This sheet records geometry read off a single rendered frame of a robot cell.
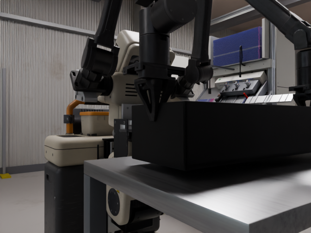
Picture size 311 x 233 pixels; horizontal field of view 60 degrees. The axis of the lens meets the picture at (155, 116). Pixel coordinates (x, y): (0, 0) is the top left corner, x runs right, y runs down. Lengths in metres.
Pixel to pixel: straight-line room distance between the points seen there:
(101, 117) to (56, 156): 0.27
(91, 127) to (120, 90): 0.35
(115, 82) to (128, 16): 5.03
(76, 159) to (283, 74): 2.00
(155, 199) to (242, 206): 0.13
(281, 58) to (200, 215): 2.39
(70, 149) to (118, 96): 0.35
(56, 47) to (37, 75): 0.60
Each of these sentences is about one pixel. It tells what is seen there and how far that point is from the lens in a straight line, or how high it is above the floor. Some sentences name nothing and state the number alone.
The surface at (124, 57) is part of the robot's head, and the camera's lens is 1.02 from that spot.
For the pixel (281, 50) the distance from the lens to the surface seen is 2.68.
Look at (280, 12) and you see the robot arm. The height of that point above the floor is 1.22.
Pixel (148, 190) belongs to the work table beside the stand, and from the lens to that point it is 0.41.
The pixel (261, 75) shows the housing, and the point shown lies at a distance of 2.41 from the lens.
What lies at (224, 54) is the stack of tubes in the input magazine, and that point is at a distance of 2.68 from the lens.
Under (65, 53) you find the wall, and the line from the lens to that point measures 5.19.
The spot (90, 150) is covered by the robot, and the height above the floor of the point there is 0.75.
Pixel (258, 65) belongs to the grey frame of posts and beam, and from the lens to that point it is 2.48.
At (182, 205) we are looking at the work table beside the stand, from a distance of 0.35.
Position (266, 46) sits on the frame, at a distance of 2.45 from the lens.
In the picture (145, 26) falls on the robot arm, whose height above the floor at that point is 1.06.
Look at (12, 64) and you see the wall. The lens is 4.94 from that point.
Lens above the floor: 0.90
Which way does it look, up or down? level
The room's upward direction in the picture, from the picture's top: straight up
